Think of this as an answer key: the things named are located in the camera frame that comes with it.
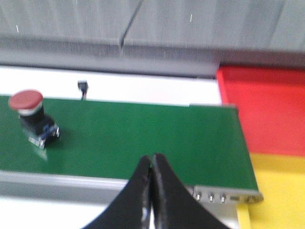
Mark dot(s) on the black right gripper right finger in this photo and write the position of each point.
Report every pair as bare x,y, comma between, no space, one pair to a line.
173,205

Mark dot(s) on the red push button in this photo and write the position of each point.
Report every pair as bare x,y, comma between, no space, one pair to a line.
39,127

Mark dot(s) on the green conveyor belt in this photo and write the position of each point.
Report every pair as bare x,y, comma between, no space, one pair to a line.
101,143

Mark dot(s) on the yellow plastic tray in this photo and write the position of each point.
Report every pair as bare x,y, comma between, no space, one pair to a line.
281,179

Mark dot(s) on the small black connector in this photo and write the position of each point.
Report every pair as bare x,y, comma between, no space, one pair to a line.
83,88

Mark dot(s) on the red plastic tray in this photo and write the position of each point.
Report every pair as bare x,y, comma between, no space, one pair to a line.
271,107

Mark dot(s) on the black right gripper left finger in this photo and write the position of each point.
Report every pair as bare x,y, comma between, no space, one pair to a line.
131,209

